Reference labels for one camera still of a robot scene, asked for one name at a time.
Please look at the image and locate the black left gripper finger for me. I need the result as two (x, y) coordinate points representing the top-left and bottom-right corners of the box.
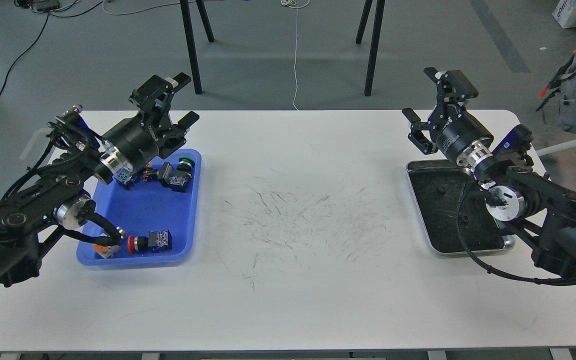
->
(175, 111), (200, 133)
(129, 72), (192, 112)

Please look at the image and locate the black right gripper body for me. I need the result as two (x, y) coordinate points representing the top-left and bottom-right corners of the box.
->
(428, 103), (494, 162)

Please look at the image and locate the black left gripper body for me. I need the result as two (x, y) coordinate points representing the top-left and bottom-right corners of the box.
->
(103, 99), (188, 173)

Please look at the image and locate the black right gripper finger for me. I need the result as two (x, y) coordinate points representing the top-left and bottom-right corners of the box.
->
(423, 67), (479, 106)
(401, 108), (438, 155)

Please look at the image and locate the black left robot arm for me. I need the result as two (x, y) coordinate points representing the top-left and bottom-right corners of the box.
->
(0, 73), (199, 287)

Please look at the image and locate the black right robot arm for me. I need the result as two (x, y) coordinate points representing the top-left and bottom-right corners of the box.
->
(402, 67), (576, 286)

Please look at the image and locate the metal tray with black mat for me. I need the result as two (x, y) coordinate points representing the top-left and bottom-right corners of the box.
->
(406, 159), (515, 257)

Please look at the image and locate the blue plastic tray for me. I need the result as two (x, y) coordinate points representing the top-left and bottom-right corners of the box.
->
(77, 148), (202, 268)

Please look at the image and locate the black table leg pair left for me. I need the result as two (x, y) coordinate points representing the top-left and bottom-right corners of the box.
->
(179, 0), (215, 95)

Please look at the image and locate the black table leg pair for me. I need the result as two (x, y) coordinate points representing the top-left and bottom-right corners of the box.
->
(179, 0), (215, 95)
(355, 0), (386, 97)

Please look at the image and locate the black table leg pair right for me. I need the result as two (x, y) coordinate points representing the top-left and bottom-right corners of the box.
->
(355, 0), (386, 97)

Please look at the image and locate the white cardboard box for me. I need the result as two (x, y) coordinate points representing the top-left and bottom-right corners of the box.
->
(551, 0), (576, 29)

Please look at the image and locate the black power adapter on floor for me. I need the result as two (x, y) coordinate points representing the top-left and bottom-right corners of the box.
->
(13, 0), (61, 13)

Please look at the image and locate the green push button switch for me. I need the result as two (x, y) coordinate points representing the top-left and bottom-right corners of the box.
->
(157, 157), (195, 193)

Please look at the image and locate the yellow push button switch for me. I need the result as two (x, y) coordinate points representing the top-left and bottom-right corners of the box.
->
(113, 170), (141, 191)

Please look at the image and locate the red push button switch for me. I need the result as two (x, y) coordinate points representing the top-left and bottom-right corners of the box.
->
(126, 230), (172, 255)

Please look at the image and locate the orange white switch module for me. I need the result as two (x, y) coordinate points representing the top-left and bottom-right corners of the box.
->
(92, 244), (121, 259)

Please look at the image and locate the black cable on floor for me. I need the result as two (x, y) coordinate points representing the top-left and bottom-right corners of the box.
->
(0, 0), (104, 123)

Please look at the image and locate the white cable on floor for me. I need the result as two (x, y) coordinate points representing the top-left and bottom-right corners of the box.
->
(281, 0), (311, 111)

